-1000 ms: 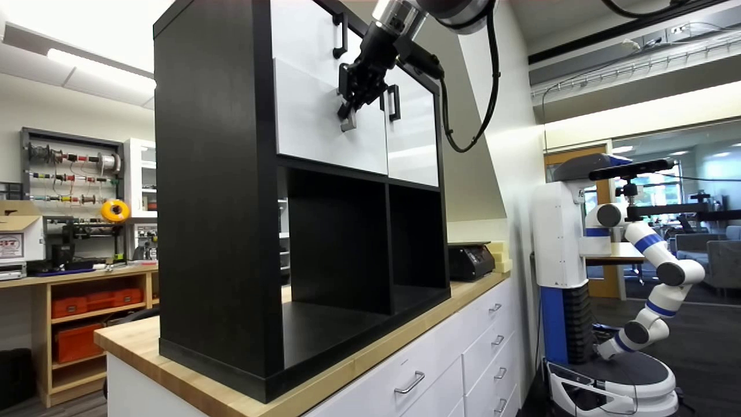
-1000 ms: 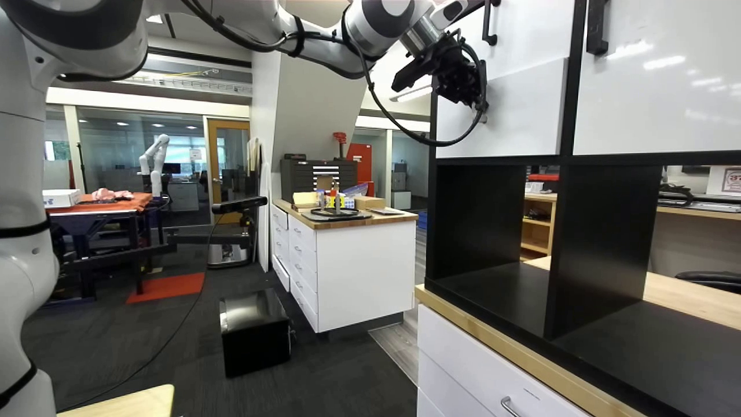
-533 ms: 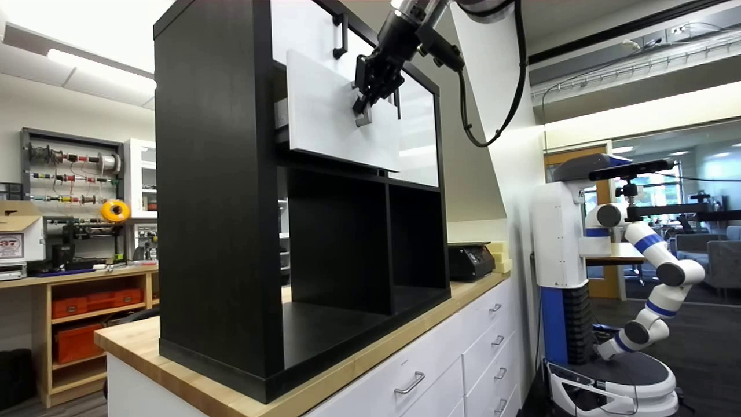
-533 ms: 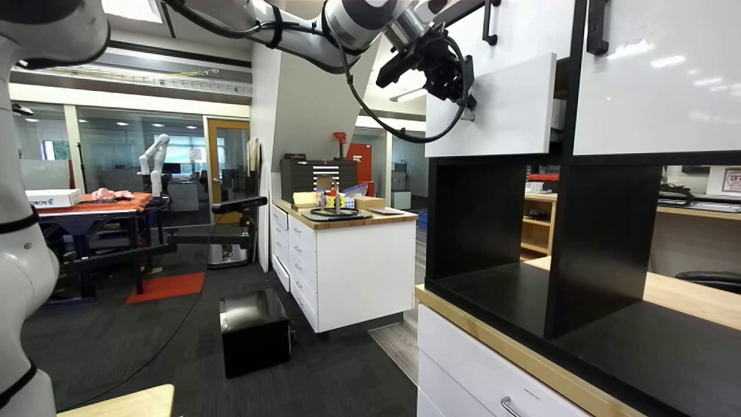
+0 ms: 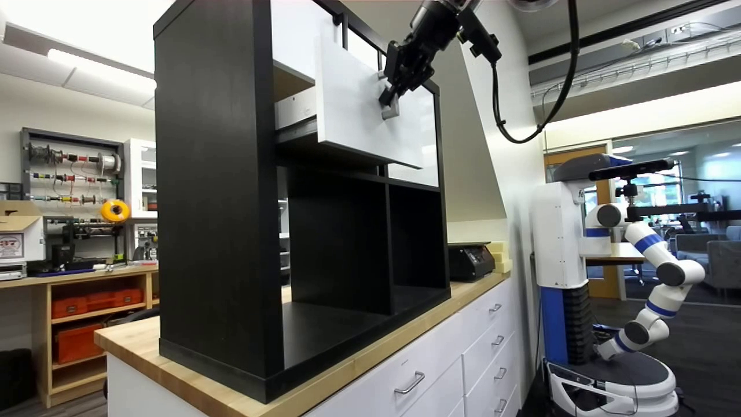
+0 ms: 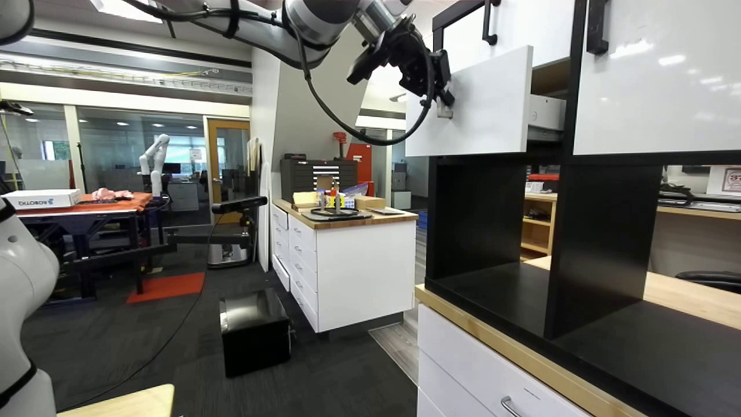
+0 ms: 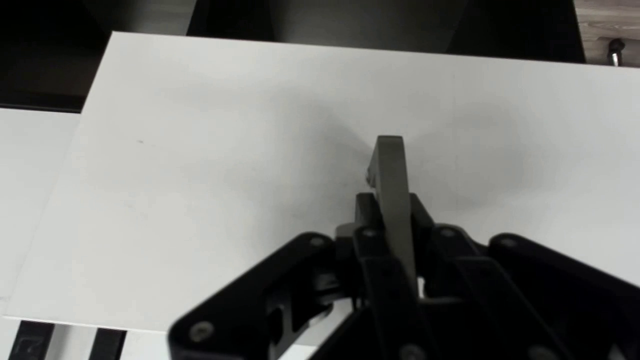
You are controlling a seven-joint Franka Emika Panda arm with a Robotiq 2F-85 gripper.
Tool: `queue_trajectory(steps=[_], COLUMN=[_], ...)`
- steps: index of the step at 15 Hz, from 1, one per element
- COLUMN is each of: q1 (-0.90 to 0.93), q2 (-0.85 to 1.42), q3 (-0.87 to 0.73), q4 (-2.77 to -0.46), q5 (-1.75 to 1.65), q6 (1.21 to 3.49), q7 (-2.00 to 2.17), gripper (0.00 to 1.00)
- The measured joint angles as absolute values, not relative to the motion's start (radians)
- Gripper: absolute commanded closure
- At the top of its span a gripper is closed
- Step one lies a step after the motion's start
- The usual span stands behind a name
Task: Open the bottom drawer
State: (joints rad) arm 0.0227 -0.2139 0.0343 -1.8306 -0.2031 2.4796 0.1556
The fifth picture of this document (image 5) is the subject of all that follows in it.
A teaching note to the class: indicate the white ceiling duct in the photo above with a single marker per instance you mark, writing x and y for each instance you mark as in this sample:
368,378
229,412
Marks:
94,78

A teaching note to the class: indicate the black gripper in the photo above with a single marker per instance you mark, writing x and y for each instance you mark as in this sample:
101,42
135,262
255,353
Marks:
424,38

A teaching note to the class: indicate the white counter cabinet wood top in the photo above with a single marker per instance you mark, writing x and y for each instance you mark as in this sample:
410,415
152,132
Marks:
431,347

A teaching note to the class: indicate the wooden workbench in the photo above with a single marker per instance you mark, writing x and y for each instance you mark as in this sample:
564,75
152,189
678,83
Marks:
42,339

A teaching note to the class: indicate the black floor bin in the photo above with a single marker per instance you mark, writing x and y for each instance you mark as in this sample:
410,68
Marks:
16,378

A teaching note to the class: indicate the cardboard box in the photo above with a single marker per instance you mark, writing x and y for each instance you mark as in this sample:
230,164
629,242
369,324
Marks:
20,233

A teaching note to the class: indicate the black cube shelf cabinet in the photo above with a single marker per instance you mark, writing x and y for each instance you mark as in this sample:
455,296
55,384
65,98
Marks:
216,193

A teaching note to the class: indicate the black benchtop machine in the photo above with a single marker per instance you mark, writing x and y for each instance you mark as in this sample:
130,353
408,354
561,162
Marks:
65,245

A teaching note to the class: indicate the tall orange storage bin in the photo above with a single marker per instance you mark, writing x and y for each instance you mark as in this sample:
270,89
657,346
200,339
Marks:
78,343

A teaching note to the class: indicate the grey chair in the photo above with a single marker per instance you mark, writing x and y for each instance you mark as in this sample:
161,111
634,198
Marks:
725,267

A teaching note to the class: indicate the white cabinet door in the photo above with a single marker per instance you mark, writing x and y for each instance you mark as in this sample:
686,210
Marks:
430,152

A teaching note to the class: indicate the grey tool pegboard rack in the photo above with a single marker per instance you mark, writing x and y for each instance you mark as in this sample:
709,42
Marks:
71,164

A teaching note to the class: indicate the long orange storage bin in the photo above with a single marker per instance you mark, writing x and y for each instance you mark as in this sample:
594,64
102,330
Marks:
95,301

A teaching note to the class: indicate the yellow roll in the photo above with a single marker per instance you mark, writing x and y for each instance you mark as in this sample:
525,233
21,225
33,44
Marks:
115,211

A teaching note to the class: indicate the white glass wall cabinet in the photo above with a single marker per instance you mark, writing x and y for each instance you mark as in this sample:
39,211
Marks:
142,176

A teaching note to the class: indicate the white blue mobile robot arm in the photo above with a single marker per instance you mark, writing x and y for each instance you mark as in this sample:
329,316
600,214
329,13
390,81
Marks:
662,314

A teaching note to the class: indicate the white blue mobile robot base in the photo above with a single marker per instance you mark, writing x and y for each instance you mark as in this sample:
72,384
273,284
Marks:
557,255

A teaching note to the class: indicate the black box device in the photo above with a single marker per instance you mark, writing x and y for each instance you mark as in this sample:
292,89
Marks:
469,262

